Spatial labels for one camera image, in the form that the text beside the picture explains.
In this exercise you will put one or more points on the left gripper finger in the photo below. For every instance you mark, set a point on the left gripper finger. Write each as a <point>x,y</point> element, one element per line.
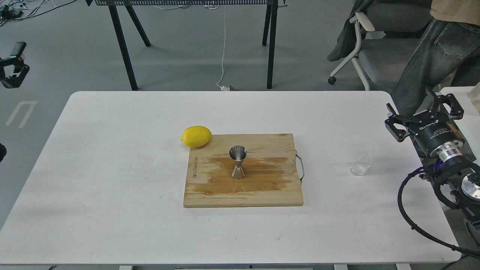
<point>20,69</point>

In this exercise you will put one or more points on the yellow lemon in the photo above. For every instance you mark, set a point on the yellow lemon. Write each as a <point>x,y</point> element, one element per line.
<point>196,136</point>

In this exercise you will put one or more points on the person in grey clothes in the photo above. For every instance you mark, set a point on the person in grey clothes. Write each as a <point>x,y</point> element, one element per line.
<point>451,43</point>

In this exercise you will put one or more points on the bamboo cutting board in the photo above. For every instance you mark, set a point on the bamboo cutting board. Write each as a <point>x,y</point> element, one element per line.
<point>271,176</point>

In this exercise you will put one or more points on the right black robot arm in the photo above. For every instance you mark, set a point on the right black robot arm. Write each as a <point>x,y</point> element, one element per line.
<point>454,178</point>

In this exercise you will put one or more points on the small clear measuring cup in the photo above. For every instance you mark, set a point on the small clear measuring cup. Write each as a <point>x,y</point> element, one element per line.
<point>363,162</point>

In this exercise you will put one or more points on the grey office chair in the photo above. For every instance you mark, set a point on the grey office chair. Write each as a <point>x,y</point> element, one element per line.
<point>379,37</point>

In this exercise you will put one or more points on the steel double jigger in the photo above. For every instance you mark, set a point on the steel double jigger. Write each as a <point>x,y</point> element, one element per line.
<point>238,154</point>

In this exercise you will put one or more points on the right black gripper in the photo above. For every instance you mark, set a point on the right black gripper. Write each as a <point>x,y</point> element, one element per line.
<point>435,135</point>

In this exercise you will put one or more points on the black metal frame table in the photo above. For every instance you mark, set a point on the black metal frame table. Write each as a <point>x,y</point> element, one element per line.
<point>186,34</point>

